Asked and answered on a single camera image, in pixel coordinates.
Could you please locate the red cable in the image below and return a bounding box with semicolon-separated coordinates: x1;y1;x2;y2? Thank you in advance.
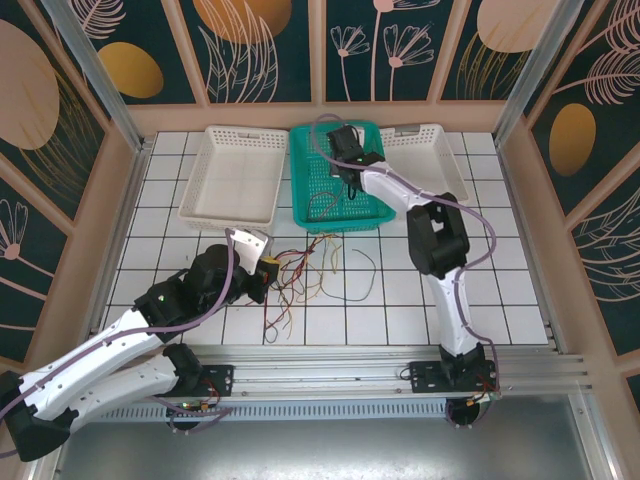
272;239;321;302
306;185;352;225

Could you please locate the grey metal base sheet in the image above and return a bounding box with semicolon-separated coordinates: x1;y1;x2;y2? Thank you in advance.
29;394;616;480

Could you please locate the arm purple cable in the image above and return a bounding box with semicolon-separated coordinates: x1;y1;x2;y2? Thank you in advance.
308;113;501;430
0;228;236;459

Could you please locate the bundle of coloured wires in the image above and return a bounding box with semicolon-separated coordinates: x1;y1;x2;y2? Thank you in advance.
263;234;324;345
278;234;346;342

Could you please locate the white slotted cable duct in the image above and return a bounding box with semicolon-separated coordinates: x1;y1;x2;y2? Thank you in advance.
67;402;451;422

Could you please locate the black cable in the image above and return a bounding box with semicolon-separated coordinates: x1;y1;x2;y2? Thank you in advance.
319;247;377;304

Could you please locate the aluminium upright post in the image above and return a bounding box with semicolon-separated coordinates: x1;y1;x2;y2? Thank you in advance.
39;0;147;154
493;0;576;147

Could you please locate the aluminium front rail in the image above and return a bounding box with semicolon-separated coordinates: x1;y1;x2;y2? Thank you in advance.
49;343;594;401

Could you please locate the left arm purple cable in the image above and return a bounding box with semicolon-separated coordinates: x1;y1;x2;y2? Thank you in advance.
0;228;236;459

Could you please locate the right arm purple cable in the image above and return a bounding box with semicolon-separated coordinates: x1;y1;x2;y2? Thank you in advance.
308;113;501;430

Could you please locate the teal perforated plastic basket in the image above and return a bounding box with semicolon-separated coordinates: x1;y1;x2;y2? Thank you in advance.
289;121;397;235

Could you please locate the white perforated plastic basket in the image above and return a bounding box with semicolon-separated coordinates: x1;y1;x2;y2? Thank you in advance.
178;124;291;235
377;123;471;204

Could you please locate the small circuit board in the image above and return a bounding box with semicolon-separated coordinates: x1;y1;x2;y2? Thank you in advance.
169;398;221;417
467;388;502;407

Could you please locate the aluminium side rail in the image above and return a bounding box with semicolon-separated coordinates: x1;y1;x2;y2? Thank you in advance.
494;139;569;354
82;139;151;351

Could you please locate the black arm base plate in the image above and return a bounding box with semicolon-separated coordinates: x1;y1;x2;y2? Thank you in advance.
408;359;501;397
192;363;236;399

